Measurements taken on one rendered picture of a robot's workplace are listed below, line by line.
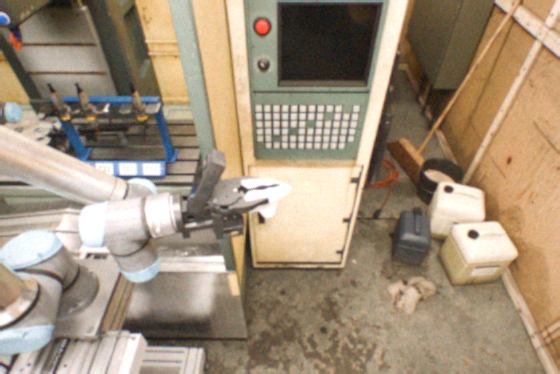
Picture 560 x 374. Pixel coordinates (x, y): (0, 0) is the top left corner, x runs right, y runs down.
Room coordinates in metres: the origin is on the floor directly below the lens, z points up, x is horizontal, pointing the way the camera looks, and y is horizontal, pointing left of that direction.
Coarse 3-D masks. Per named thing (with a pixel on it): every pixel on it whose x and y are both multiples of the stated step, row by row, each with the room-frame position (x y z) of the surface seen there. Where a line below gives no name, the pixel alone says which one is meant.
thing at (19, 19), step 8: (8, 0) 1.24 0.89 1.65; (16, 0) 1.28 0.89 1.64; (24, 0) 1.32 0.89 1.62; (32, 0) 1.36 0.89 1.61; (40, 0) 1.40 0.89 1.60; (48, 0) 1.45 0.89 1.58; (8, 8) 1.22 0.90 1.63; (16, 8) 1.26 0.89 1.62; (24, 8) 1.30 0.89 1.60; (32, 8) 1.34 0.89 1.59; (40, 8) 1.39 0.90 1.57; (16, 16) 1.24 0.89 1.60; (24, 16) 1.28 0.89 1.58; (16, 24) 1.23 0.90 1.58
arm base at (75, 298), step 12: (84, 276) 0.47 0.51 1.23; (96, 276) 0.50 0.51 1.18; (72, 288) 0.43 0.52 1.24; (84, 288) 0.44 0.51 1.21; (96, 288) 0.46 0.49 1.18; (60, 300) 0.40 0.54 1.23; (72, 300) 0.41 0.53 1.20; (84, 300) 0.42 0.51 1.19; (60, 312) 0.39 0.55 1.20; (72, 312) 0.39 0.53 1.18
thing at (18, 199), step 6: (6, 198) 1.16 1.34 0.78; (12, 198) 1.16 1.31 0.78; (18, 198) 1.16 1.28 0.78; (24, 198) 1.16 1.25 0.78; (30, 198) 1.16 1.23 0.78; (36, 198) 1.16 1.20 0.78; (42, 198) 1.16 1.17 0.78; (48, 198) 1.15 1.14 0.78; (54, 198) 1.15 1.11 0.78; (60, 198) 1.15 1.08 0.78; (66, 198) 1.15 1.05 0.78
